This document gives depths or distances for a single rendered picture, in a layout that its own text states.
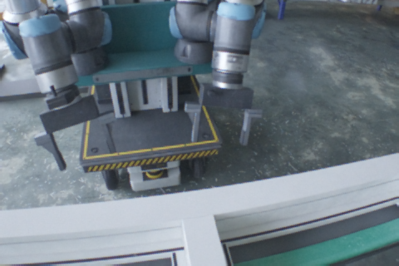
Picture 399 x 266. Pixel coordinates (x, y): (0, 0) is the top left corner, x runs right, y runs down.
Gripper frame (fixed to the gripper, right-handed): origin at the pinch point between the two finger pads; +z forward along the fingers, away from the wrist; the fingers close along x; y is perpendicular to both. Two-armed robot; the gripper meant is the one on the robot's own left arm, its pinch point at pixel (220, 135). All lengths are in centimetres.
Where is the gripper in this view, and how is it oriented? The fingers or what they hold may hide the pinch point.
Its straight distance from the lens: 72.4
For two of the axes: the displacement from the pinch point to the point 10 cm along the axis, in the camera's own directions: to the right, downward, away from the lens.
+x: 9.9, 0.7, 1.5
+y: 1.2, 2.7, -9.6
